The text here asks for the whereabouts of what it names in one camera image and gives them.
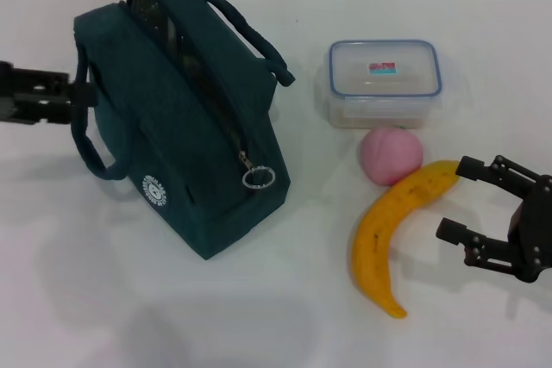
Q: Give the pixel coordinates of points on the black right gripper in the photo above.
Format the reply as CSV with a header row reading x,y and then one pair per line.
x,y
535,230

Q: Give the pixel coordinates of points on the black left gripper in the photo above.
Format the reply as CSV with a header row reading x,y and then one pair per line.
x,y
6,92

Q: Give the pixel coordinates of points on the yellow toy banana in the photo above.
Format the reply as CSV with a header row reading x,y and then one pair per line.
x,y
379,234

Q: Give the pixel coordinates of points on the pink toy peach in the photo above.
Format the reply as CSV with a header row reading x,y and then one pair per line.
x,y
386,157

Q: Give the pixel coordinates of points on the dark teal insulated lunch bag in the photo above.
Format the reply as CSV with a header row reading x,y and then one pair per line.
x,y
172,135

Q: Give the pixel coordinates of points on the clear plastic food container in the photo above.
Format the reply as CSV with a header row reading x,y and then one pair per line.
x,y
384,83

